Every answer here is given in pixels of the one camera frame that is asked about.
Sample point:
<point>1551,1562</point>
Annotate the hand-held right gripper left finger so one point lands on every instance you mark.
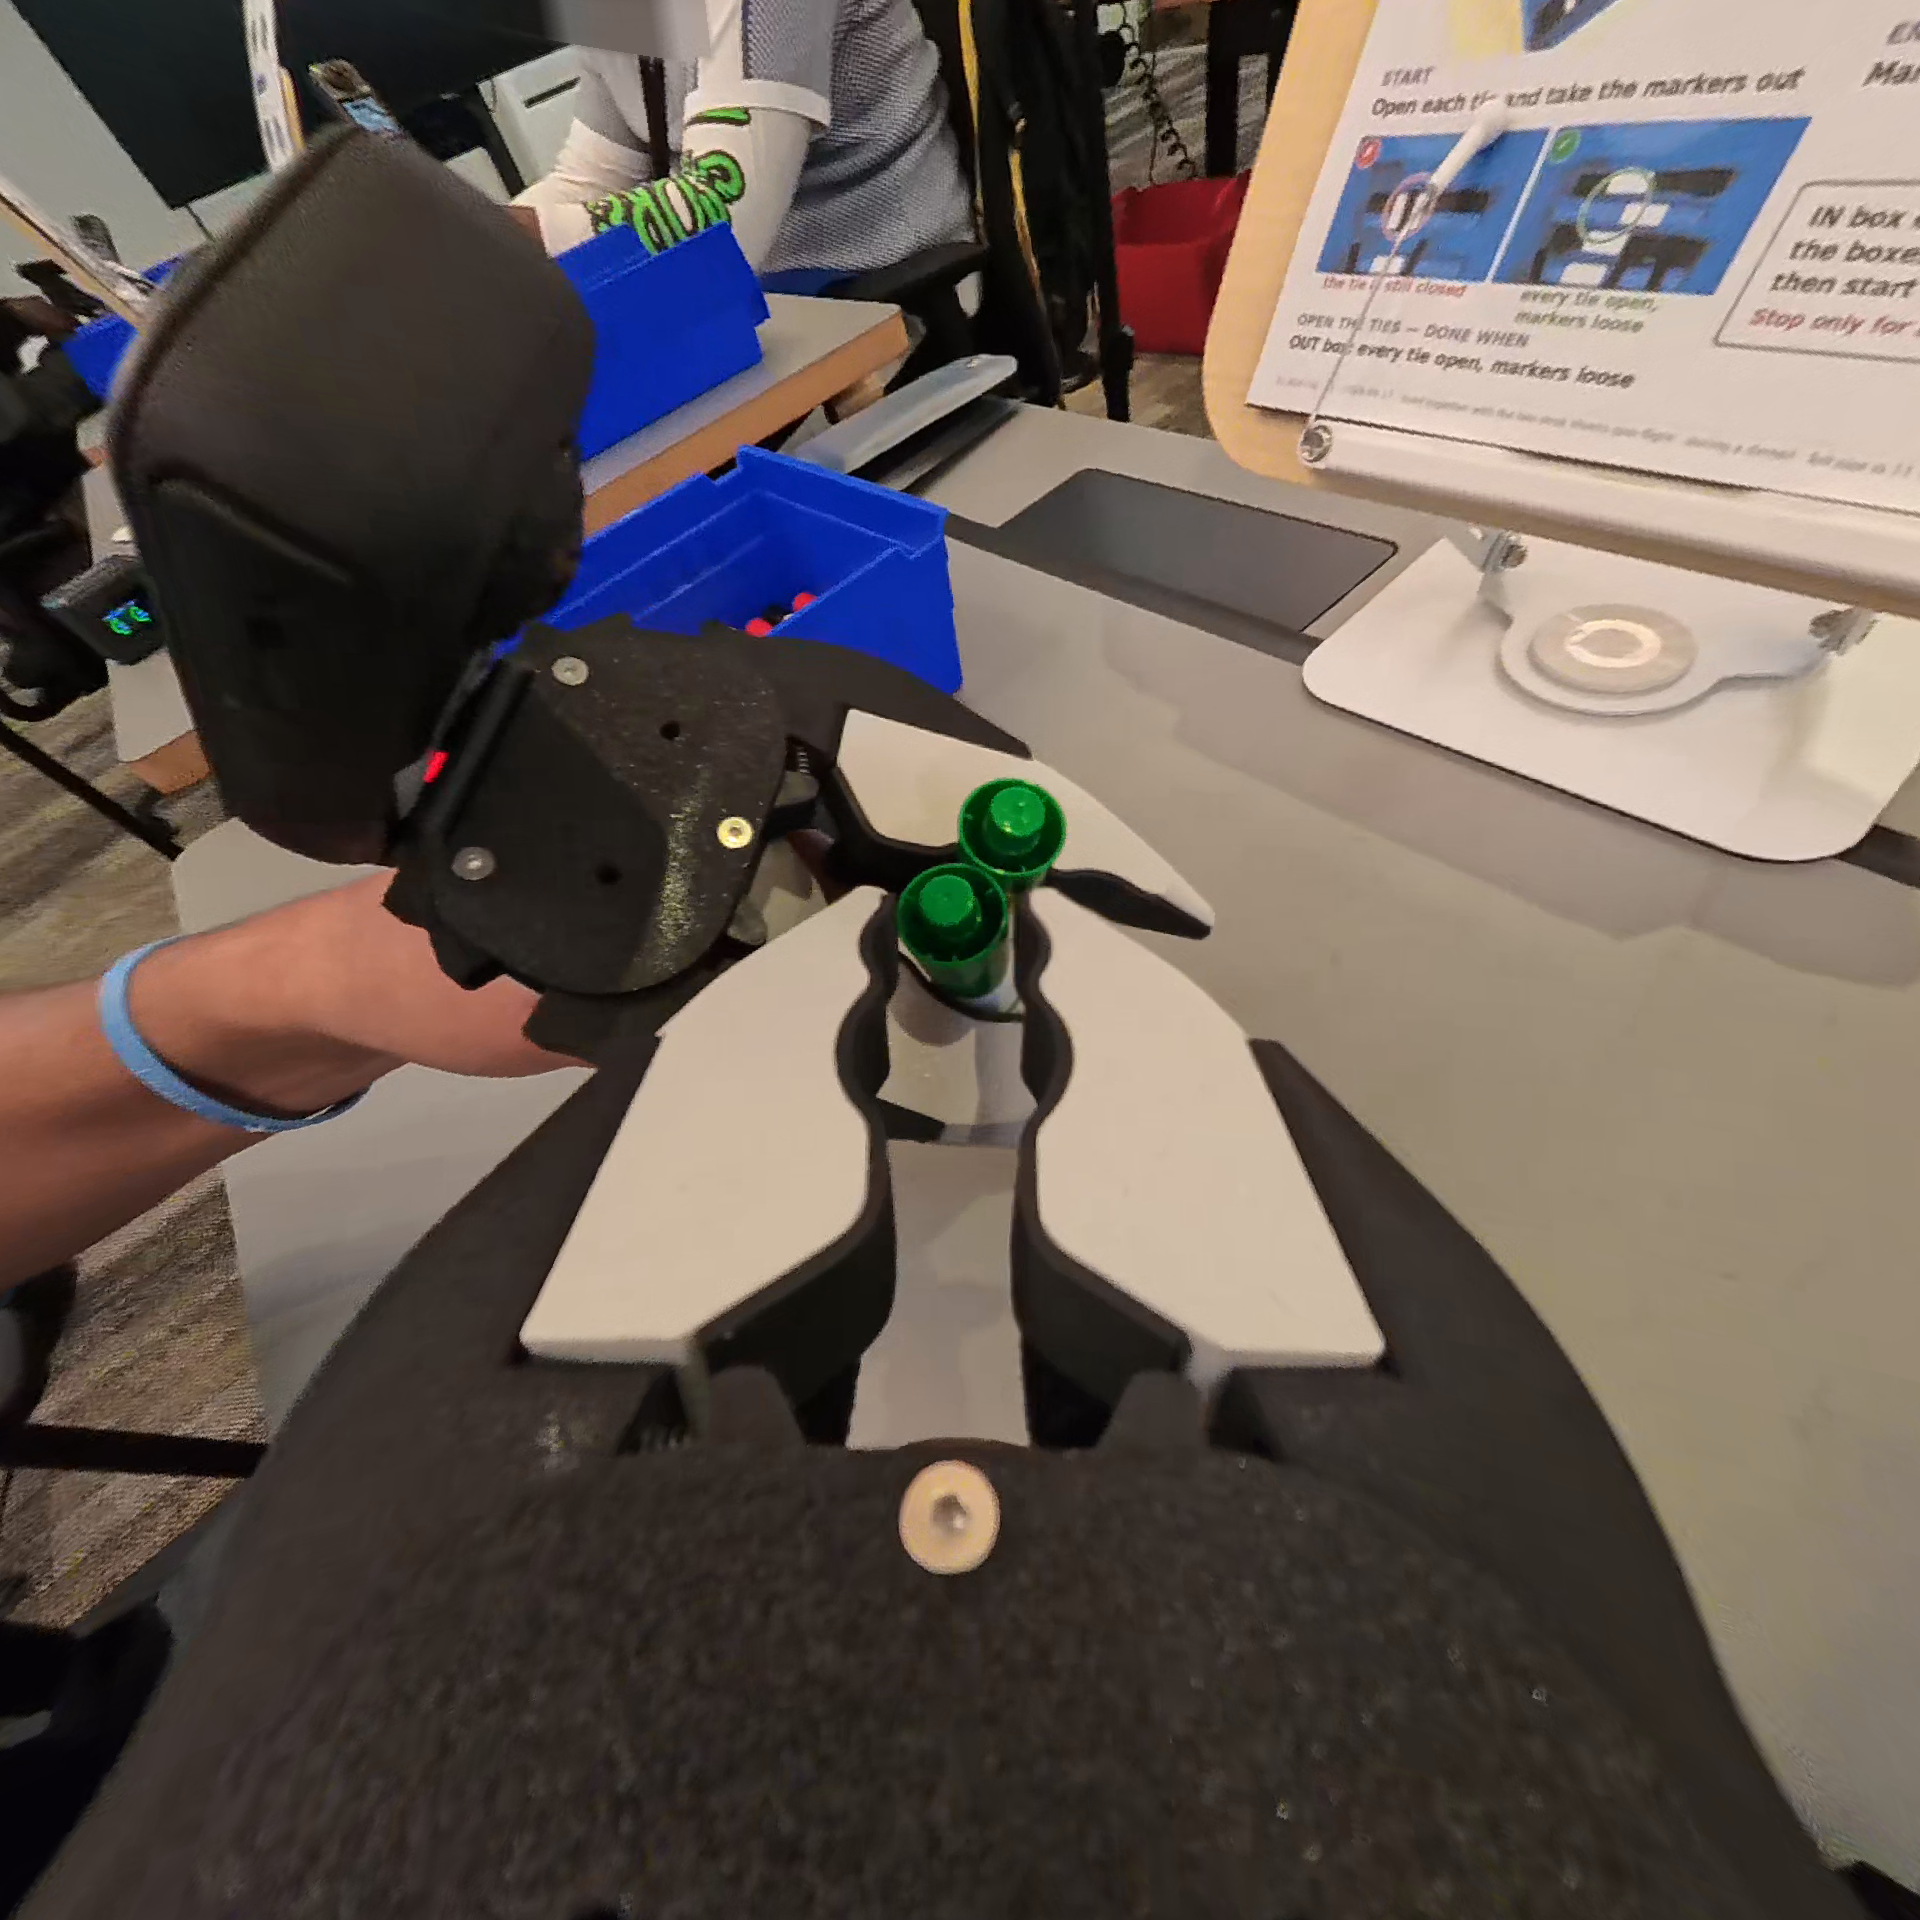
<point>706,1171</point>

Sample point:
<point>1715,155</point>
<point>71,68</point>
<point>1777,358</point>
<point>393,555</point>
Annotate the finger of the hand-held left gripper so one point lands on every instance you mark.
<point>900,779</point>
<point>930,1064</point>

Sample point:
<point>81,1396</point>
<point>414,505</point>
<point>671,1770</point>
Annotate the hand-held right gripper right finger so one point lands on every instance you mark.
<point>1200,1171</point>

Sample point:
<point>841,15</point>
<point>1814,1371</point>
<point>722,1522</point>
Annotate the green dry erase marker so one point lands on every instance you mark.
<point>953,930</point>
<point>1013,833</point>

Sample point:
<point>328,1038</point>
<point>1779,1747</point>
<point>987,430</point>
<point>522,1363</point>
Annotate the blue plastic bin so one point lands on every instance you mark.
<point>841,601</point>
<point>660,322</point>

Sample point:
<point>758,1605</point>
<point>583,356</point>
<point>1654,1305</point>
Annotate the person's left forearm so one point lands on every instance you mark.
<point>76,1139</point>

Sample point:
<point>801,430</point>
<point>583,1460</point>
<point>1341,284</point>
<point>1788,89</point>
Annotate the grey desk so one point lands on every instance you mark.
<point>1501,1050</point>

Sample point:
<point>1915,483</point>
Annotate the person's left hand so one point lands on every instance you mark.
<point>420,1035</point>

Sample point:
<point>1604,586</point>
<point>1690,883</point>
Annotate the red capped marker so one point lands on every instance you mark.
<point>780,612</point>

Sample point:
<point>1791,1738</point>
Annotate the black monitor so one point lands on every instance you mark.
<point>151,75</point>

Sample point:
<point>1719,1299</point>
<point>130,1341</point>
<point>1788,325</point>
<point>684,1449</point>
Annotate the wood-edged table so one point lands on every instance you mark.
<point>812,354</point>

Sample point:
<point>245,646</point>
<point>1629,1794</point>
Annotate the blue wristband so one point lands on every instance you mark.
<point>165,1073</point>

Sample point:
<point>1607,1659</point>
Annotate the red bin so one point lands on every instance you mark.
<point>1186,262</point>

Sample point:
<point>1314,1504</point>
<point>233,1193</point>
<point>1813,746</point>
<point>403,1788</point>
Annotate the black backpack yellow trim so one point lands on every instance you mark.
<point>1051,178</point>

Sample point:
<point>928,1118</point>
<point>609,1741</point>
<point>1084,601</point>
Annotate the printed instruction sheet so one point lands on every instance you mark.
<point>1650,374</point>

